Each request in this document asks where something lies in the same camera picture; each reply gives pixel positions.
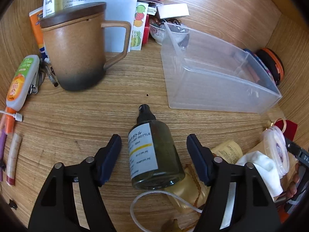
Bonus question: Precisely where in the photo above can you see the white drawstring cloth bag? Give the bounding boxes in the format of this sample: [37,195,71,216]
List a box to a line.
[236,151,283,197]

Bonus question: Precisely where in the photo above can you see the round clear floss container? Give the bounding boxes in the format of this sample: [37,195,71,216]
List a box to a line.
[261,126,290,179]

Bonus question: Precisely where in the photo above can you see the yellow lotion bottle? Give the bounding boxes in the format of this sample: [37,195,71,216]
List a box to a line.
[165,140,243,208]

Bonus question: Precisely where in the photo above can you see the red cloth pouch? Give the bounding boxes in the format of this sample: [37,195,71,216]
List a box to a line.
[274,119,298,141]

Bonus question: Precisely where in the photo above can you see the green glass pump bottle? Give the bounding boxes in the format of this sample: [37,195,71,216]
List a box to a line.
[128,104,185,190]

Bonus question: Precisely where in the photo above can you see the clear plastic storage bin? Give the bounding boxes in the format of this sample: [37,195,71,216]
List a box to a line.
[160,23,282,114]

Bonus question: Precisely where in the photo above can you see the green gourd pendant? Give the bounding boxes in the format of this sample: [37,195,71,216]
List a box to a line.
[161,218,184,232]

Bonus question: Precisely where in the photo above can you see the right hand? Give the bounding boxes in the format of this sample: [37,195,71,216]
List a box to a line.
[275,163,300,204]

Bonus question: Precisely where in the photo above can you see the small black clip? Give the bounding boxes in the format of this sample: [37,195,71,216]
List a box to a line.
[8,199,18,210]

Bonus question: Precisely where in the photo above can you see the beige lip balm tube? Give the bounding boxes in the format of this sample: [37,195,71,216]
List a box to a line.
[6,133,22,186]

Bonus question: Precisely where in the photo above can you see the purple pen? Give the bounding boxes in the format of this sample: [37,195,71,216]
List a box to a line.
[0,129,7,182]

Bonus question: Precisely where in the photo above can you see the metal nail clipper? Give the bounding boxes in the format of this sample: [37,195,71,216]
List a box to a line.
[28,64,46,95]

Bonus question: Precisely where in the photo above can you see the orange white glue bottle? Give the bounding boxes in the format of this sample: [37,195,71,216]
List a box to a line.
[4,54,40,135]

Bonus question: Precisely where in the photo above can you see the black orange round case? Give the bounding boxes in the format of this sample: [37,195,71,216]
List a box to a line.
[256,48,285,85]

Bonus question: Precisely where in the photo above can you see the brown ceramic mug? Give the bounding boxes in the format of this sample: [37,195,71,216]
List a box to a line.
[40,13,131,91]

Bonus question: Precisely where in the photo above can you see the white porcelain bead bowl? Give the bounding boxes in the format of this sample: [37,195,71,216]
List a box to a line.
[150,23,189,45]

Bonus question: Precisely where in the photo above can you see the orange booklet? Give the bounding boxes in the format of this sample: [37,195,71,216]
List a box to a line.
[29,7,48,60]

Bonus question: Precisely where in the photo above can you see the dark wooden mug lid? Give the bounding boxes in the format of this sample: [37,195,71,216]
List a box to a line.
[40,2,106,28]

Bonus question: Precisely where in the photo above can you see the small white cardboard box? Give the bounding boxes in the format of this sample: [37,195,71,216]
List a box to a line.
[157,3,190,19]

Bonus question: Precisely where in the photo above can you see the fruit sticker strip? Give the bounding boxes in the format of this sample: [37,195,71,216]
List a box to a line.
[130,2,148,50]

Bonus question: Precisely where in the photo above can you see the white charging cable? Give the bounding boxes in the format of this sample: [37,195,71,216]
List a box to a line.
[129,189,203,232]

